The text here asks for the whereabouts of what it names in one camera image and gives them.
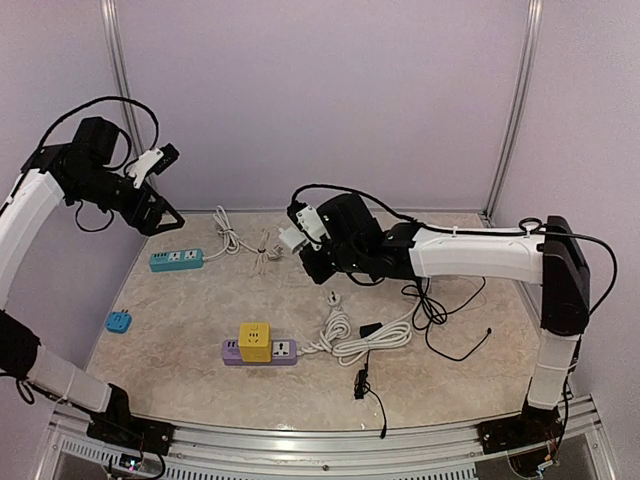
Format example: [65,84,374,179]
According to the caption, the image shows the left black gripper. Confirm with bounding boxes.
[70,164,185,235]

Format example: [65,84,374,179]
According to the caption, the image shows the white plug adapter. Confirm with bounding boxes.
[279,226,308,255]

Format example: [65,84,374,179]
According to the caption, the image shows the purple power strip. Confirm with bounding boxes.
[221,339,297,367]

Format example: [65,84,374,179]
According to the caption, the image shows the yellow cube socket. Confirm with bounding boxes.
[238,322,272,364]

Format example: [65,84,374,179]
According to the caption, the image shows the black USB cable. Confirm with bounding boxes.
[399,279,451,331]

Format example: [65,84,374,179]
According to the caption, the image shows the blue plug adapter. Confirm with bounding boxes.
[105,310,132,334]

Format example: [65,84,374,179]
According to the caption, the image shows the thin black charging cable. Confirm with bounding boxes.
[424,277,494,362]

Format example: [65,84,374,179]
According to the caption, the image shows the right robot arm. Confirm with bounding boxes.
[279,186,601,453]

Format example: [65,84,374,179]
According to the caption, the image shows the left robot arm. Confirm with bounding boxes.
[1,96,184,457]

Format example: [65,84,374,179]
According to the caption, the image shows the teal power strip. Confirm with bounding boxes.
[149,248,204,273]

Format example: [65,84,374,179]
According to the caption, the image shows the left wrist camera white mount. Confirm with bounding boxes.
[124,143,180,189]

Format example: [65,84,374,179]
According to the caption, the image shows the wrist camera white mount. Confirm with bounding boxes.
[124,143,180,189]
[287,200,329,251]

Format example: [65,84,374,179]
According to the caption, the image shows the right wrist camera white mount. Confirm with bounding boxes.
[287,200,329,251]

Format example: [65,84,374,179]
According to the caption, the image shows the beige thin charging cable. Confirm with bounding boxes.
[253,227,284,276]

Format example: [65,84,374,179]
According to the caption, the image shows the white coiled power cords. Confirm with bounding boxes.
[202,204,419,367]

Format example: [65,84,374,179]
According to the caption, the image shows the black power adapter with cable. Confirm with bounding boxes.
[354,322,388,439]

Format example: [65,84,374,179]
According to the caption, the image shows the left aluminium corner post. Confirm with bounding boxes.
[99,0,160,175]

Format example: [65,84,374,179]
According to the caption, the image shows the aluminium corner post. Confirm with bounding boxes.
[99,0,160,175]
[483,0,544,222]

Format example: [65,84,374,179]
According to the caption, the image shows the aluminium front rail frame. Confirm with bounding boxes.
[31,396,621,479]

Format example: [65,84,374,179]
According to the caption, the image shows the right aluminium corner post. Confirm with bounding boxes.
[483,0,544,222]

